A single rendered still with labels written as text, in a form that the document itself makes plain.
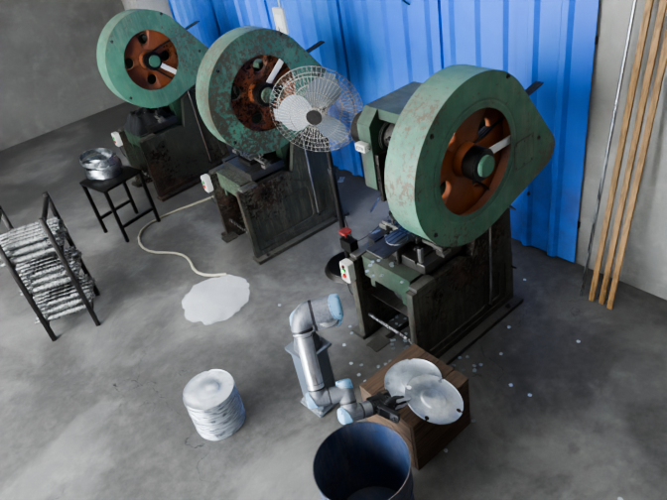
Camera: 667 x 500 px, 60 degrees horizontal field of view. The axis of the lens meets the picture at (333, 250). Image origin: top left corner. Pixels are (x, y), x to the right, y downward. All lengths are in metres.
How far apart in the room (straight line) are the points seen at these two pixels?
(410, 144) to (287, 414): 1.77
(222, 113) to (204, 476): 2.19
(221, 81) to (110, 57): 1.72
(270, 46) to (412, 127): 1.75
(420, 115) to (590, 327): 1.92
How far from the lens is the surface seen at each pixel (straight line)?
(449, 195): 2.77
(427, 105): 2.48
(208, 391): 3.38
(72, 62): 9.05
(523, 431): 3.28
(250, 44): 3.92
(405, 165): 2.46
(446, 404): 2.89
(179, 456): 3.52
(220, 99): 3.87
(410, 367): 3.07
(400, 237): 3.23
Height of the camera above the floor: 2.62
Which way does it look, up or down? 35 degrees down
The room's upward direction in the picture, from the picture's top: 11 degrees counter-clockwise
